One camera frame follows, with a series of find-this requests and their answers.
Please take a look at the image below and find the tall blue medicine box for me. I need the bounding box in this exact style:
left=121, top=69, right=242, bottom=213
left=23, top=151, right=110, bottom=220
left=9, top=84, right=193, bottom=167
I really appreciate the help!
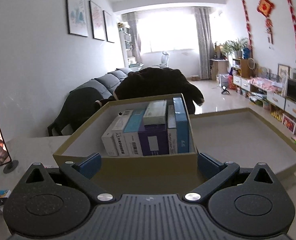
left=173, top=97, right=189, bottom=153

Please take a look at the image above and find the red chinese knot ornament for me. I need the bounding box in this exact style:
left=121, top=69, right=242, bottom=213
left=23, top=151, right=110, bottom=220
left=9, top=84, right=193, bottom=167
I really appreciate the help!
left=257, top=0, right=275, bottom=44

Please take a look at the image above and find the white red medicine box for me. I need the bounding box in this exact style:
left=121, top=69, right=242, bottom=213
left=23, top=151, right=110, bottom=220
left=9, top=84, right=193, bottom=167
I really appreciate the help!
left=167, top=105, right=177, bottom=154

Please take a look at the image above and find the potted green plant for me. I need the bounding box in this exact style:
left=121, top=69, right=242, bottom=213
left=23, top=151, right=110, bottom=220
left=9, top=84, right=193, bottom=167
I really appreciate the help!
left=222, top=37, right=248, bottom=59

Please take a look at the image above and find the white barcode medicine box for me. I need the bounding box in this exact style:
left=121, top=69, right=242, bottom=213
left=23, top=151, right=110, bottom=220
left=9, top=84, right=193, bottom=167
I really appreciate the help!
left=101, top=109, right=133, bottom=157

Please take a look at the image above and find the framed wall picture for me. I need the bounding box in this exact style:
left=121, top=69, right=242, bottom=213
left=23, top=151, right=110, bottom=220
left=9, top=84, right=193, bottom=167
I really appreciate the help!
left=89, top=0, right=106, bottom=41
left=103, top=10, right=114, bottom=43
left=66, top=0, right=88, bottom=37

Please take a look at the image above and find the light blue medicine box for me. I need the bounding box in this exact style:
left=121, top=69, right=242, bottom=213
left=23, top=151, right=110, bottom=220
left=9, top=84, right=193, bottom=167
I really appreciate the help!
left=123, top=108, right=145, bottom=157

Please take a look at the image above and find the white bookshelf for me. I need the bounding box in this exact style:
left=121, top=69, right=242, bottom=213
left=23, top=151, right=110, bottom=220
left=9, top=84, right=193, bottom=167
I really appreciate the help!
left=118, top=22, right=137, bottom=68

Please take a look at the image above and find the white tv cabinet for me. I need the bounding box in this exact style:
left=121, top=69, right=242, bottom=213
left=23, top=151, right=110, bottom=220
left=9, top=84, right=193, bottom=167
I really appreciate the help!
left=233, top=75, right=296, bottom=118

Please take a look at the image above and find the dark purple medicine box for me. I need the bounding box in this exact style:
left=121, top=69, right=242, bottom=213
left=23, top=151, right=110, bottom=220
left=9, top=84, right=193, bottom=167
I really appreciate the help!
left=138, top=124, right=169, bottom=156

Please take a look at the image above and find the left red firecracker string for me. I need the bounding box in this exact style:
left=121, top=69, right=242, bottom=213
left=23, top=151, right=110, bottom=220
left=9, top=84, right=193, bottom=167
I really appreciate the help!
left=241, top=0, right=254, bottom=53

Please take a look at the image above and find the white green medicine box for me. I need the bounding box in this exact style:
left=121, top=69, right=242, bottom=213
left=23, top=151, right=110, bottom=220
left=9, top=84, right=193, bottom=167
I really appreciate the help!
left=143, top=100, right=167, bottom=126

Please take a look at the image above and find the gold cardboard box lid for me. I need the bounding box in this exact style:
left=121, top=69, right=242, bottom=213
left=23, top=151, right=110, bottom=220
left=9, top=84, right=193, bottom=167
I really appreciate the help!
left=190, top=108, right=296, bottom=178

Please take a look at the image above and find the gold cardboard box base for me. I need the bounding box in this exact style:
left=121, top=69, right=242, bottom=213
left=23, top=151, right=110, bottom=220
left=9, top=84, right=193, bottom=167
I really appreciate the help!
left=53, top=95, right=205, bottom=196

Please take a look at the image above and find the white office chair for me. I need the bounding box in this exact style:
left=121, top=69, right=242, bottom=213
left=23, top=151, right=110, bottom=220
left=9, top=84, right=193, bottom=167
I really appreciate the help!
left=160, top=51, right=169, bottom=67

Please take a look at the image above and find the grey right curtain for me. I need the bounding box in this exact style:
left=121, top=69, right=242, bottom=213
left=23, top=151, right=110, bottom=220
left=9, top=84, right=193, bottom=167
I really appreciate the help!
left=194, top=7, right=214, bottom=80

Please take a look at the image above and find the black dining chair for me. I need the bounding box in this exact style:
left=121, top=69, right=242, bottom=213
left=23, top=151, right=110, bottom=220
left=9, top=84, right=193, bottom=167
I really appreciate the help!
left=47, top=87, right=103, bottom=137

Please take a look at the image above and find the grey sofa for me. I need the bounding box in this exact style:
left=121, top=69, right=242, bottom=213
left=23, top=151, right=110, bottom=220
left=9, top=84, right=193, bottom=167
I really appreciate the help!
left=74, top=68, right=133, bottom=99

